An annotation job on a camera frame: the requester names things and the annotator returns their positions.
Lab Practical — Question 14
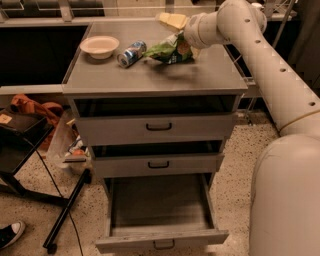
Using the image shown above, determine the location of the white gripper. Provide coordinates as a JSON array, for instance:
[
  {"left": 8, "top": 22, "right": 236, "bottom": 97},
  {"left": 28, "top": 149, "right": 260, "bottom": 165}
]
[{"left": 157, "top": 12, "right": 220, "bottom": 59}]

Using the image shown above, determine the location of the green rice chip bag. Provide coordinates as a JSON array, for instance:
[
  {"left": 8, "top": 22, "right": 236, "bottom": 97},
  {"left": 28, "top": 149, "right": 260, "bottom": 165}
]
[{"left": 143, "top": 31, "right": 193, "bottom": 64}]

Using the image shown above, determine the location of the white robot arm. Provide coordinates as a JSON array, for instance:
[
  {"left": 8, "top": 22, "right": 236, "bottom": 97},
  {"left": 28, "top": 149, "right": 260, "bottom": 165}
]
[{"left": 156, "top": 0, "right": 320, "bottom": 256}]

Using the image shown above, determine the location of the grey drawer cabinet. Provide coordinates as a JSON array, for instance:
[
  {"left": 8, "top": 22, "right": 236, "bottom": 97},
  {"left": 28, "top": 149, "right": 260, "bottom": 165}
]
[{"left": 61, "top": 18, "right": 249, "bottom": 254}]

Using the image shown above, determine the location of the grey top drawer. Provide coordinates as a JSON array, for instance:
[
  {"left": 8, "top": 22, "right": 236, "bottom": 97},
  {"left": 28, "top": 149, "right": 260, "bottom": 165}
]
[{"left": 75, "top": 96, "right": 235, "bottom": 146}]

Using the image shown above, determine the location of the orange cloth bag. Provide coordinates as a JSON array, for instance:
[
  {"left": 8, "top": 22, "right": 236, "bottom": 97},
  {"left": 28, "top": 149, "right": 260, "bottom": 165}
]
[{"left": 11, "top": 94, "right": 64, "bottom": 150}]

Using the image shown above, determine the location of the clear plastic bag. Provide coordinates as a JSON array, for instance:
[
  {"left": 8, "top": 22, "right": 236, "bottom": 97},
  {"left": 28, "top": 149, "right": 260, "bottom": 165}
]
[{"left": 46, "top": 109, "right": 92, "bottom": 175}]

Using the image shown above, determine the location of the grey bottom drawer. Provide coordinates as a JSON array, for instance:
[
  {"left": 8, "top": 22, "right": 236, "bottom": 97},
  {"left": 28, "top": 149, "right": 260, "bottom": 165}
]
[{"left": 96, "top": 174, "right": 228, "bottom": 253}]

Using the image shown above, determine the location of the blue soda can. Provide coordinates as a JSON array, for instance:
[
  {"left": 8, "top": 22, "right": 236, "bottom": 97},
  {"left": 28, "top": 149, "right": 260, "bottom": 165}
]
[{"left": 117, "top": 40, "right": 147, "bottom": 68}]

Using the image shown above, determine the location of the white paper bowl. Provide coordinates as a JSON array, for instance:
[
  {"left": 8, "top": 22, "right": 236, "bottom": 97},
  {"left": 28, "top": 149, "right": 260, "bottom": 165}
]
[{"left": 80, "top": 36, "right": 119, "bottom": 60}]

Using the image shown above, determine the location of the dark cabinet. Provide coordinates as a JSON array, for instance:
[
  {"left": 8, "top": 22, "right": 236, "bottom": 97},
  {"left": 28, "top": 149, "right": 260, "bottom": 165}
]
[{"left": 289, "top": 0, "right": 320, "bottom": 93}]

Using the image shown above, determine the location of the black and white sneaker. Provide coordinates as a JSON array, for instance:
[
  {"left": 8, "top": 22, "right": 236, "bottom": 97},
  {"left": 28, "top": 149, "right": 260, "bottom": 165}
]
[{"left": 0, "top": 221, "right": 26, "bottom": 249}]

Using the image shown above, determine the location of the black floor cable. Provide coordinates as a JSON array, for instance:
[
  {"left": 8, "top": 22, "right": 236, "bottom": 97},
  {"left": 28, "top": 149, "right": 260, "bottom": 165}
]
[{"left": 19, "top": 134, "right": 84, "bottom": 256}]

